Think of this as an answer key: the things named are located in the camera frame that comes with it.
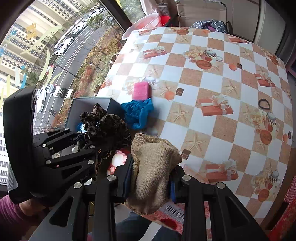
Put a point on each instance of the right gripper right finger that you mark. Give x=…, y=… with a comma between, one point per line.
x=177, y=191

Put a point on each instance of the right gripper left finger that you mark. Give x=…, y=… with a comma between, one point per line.
x=124, y=176

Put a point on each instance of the beige knitted cloth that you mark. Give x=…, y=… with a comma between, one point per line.
x=154, y=159

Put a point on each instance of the leopard print scrunchie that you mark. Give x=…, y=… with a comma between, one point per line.
x=107, y=132

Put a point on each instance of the blue cloth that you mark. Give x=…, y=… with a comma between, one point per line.
x=137, y=112

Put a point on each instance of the floral tissue pack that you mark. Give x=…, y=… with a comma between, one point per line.
x=118, y=159

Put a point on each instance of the pink tissue box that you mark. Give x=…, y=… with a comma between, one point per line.
x=170, y=215

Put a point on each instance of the grey cardboard box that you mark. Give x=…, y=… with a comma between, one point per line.
x=85, y=104

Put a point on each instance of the checkered patterned tablecloth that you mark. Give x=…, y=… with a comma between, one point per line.
x=222, y=101

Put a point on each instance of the pink plastic basin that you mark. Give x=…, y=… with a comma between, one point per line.
x=147, y=22

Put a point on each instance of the red plastic basin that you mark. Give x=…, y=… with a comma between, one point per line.
x=164, y=20

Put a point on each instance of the plaid dark cloth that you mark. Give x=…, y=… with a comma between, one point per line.
x=212, y=25

